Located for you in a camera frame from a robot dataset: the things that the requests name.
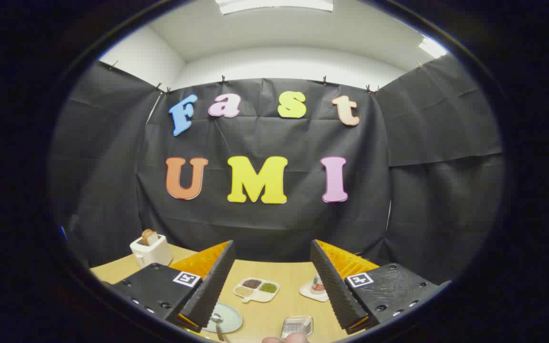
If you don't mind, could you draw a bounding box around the white toaster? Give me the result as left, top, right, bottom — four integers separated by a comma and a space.
130, 233, 173, 268

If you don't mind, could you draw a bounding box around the white square coaster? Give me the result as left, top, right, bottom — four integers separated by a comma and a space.
299, 280, 330, 303

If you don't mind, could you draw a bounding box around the white divided dish with beans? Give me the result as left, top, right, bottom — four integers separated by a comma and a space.
233, 278, 280, 303

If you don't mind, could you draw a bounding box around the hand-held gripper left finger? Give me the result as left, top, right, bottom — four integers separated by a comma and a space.
107, 240, 236, 333

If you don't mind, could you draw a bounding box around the pale green plate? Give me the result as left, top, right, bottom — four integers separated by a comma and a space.
203, 302, 244, 334

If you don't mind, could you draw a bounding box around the metal spoon with brown handle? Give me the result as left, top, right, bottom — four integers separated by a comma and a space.
210, 313, 228, 343

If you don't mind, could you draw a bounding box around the small ceiling light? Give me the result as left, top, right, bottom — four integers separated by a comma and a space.
417, 37, 448, 59

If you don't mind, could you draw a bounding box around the long ceiling light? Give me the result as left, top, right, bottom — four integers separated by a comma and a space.
214, 0, 335, 15

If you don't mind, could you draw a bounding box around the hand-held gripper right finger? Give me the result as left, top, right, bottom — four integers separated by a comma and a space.
309, 239, 452, 335

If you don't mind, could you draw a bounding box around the metal wire basket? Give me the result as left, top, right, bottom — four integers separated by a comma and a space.
281, 315, 314, 340

